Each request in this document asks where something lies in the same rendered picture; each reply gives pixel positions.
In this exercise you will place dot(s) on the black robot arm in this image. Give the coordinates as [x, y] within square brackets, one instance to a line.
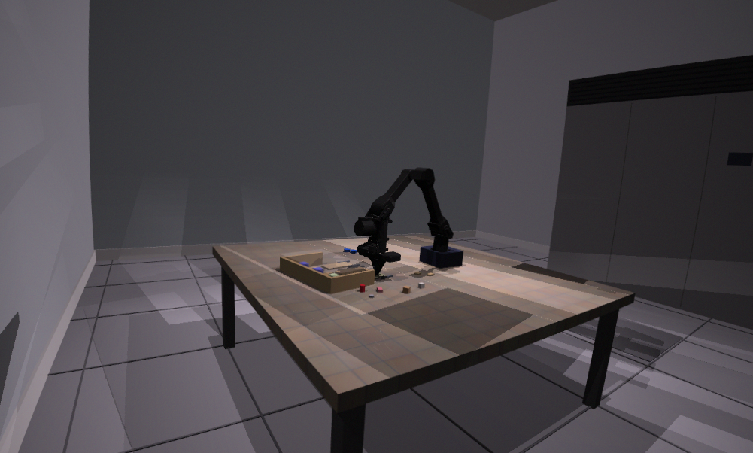
[377, 218]

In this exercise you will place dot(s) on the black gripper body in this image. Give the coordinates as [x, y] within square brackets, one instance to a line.
[383, 255]

